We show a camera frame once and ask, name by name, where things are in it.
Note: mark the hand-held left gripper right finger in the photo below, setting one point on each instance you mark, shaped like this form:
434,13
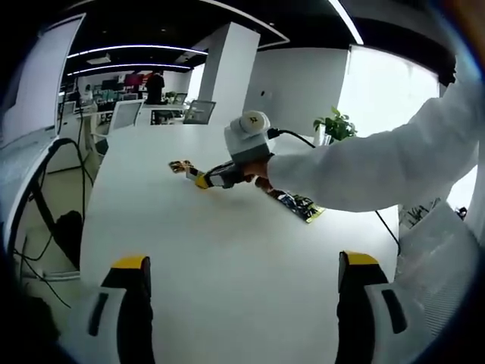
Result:
379,314

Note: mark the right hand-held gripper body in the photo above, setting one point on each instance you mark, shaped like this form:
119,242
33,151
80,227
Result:
248,142

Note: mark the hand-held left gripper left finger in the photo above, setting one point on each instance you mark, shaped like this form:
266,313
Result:
110,314

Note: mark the gold skincare sachet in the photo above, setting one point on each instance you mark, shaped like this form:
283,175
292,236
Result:
180,167

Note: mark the green black skincare sachet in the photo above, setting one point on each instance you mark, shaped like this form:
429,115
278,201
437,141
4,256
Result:
303,206

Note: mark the person's right hand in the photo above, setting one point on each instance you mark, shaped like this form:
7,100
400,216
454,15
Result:
261,176

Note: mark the black office chair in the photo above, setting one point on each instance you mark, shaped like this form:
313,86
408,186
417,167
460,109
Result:
199,112

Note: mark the grey mesh chair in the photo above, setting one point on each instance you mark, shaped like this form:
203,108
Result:
435,258

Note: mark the black bag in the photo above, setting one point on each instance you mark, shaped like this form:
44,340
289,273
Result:
70,235

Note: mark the potted green plant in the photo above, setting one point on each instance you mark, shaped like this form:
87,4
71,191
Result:
337,125

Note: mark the white mesh office chair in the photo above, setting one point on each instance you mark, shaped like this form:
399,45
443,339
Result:
127,113

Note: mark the white side desk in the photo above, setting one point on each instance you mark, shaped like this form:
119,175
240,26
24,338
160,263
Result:
22,163

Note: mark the large display screen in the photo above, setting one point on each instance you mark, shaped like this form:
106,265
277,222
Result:
41,76

